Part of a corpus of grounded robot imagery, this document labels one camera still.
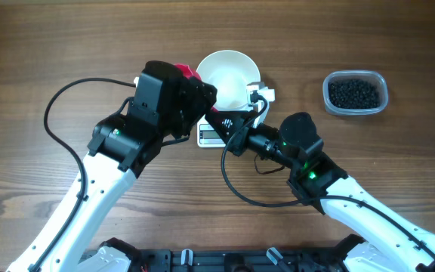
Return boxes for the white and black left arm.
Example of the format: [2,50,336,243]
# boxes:
[8,60,218,271]

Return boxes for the white digital kitchen scale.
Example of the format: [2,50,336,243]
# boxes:
[197,117,225,148]

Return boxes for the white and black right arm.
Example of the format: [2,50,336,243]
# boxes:
[205,109,435,271]

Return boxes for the clear plastic container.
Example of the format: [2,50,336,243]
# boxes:
[322,70,389,116]

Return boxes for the pink plastic measuring scoop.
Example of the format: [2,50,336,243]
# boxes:
[175,63,202,80]

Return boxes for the black beans in container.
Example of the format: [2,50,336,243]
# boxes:
[328,79,380,110]

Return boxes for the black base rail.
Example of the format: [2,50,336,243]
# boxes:
[77,247,354,272]

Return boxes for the white bowl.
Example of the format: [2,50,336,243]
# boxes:
[196,50,261,110]

